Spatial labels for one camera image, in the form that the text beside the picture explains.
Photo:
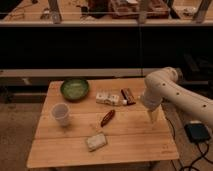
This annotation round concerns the green bowl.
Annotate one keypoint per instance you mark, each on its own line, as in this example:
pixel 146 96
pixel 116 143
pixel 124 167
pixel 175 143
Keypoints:
pixel 74 89

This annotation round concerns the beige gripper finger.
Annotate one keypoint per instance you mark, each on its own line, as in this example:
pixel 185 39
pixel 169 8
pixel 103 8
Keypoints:
pixel 153 115

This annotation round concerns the wooden table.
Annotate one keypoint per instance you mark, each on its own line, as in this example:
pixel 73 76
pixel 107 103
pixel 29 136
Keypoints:
pixel 130 136

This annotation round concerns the wooden shelf bench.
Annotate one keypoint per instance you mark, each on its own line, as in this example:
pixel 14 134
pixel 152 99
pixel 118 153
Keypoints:
pixel 117 72

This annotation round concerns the brown chocolate bar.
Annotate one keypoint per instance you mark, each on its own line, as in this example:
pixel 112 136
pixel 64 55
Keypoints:
pixel 128 96

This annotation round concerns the white packet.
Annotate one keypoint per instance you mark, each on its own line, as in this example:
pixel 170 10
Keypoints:
pixel 107 98

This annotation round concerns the translucent plastic cup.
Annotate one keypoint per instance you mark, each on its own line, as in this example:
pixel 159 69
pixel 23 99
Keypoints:
pixel 60 112

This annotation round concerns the red pepper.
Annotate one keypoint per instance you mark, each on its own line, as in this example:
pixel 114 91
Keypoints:
pixel 107 118

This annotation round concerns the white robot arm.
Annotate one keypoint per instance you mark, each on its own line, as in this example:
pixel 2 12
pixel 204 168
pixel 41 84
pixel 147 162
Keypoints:
pixel 162 84

